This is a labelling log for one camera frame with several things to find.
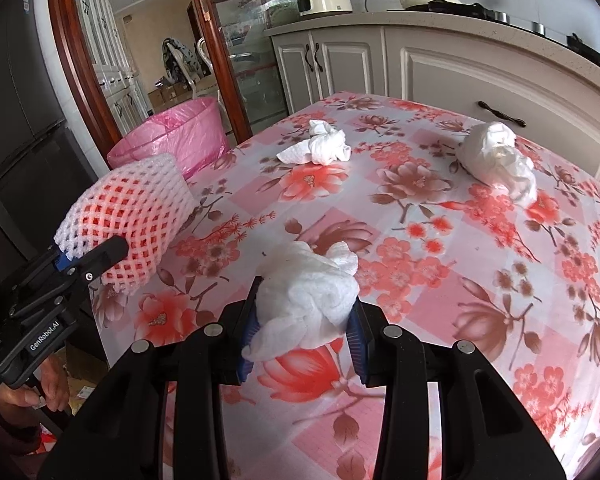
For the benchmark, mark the white ornate chair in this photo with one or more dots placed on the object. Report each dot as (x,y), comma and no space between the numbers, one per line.
(197,65)

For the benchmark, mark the cardboard boxes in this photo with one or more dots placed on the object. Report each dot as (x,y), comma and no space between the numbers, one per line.
(180,92)

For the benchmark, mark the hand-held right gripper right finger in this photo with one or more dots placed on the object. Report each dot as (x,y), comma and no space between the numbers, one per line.
(356,345)

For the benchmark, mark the wooden door frame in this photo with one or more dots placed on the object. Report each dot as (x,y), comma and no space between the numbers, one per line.
(80,60)

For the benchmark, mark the patterned clothes pile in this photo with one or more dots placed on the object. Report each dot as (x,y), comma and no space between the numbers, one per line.
(175,60)

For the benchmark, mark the white rice cooker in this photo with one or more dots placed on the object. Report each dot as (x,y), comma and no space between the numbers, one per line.
(325,2)

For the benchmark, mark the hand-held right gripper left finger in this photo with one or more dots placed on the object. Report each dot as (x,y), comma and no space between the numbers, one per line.
(244,347)

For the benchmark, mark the large crumpled white tissue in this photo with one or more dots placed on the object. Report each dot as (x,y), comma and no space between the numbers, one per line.
(500,160)

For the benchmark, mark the black gas stove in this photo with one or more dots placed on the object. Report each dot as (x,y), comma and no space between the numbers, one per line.
(530,22)

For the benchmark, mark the cardboard box on floor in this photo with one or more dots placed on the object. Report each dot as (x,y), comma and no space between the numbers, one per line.
(82,380)

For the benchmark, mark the balled white tissue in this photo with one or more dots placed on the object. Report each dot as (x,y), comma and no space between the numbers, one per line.
(305,300)

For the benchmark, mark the white frying pan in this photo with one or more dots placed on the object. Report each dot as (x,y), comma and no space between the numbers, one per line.
(427,0)

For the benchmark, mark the dark refrigerator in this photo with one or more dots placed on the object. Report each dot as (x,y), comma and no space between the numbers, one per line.
(25,110)

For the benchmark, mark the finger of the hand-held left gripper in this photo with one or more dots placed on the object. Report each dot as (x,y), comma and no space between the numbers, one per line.
(66,262)
(100,260)

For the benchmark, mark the white lower kitchen cabinets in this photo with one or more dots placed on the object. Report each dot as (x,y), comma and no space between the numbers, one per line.
(430,60)

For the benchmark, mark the person's left forearm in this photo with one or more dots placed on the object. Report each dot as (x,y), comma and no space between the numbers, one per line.
(5,430)

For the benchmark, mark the person's left hand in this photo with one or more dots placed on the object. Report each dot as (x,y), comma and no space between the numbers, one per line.
(55,385)

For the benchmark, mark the pink trash bin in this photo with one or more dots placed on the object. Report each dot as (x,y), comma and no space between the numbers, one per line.
(180,130)

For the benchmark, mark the white tall cabinet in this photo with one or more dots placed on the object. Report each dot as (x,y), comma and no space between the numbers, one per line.
(110,50)

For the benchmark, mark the floral pink tablecloth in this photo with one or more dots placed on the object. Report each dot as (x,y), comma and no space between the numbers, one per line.
(430,260)

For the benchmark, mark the loose crumpled white tissue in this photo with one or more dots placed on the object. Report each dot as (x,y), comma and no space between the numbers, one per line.
(320,147)

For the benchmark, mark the wooden glass sliding door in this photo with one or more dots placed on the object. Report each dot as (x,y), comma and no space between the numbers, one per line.
(260,60)

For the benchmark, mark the pink white foam fruit net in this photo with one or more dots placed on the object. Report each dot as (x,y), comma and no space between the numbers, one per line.
(130,200)

